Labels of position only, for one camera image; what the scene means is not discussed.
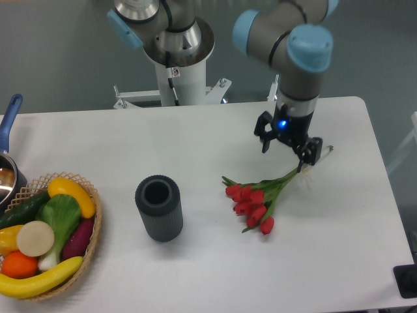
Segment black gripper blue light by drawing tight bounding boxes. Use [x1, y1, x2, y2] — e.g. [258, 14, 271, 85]
[253, 104, 323, 173]

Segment red tulip bouquet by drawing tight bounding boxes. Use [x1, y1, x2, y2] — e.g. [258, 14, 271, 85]
[222, 164, 310, 235]

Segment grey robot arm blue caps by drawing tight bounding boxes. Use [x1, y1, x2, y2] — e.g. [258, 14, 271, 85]
[107, 1, 338, 166]

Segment dark grey ribbed vase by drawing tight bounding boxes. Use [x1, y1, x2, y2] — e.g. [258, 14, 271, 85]
[135, 175, 184, 243]

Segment black device at right edge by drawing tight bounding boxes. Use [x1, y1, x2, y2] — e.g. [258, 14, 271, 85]
[393, 264, 416, 299]

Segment yellow squash upper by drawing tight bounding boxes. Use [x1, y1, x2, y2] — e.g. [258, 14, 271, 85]
[47, 177, 96, 218]

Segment purple sweet potato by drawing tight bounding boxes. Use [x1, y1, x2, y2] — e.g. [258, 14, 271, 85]
[62, 219, 94, 261]

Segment green bok choy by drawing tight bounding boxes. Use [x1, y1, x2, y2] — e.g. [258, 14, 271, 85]
[36, 194, 81, 272]

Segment woven wicker basket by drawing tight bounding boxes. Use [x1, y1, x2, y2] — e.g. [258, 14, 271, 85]
[1, 172, 102, 301]

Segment dark green cucumber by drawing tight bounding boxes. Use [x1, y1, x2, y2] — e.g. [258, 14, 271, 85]
[1, 191, 50, 229]

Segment beige round slice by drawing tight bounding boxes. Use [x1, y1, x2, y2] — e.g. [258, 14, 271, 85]
[16, 220, 55, 257]

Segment yellow bell pepper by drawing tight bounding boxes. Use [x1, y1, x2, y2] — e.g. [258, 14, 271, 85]
[0, 225, 23, 256]

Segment orange fruit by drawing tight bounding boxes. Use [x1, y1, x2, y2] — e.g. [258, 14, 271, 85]
[1, 251, 38, 279]

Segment long yellow banana squash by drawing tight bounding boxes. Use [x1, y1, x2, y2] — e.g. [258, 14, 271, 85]
[1, 256, 83, 299]

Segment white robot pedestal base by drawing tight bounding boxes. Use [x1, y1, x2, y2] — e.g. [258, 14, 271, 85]
[113, 60, 232, 109]

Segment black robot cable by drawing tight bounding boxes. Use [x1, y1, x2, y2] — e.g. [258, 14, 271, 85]
[164, 51, 181, 107]

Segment blue handled saucepan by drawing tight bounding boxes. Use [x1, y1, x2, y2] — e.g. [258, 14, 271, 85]
[1, 94, 27, 214]

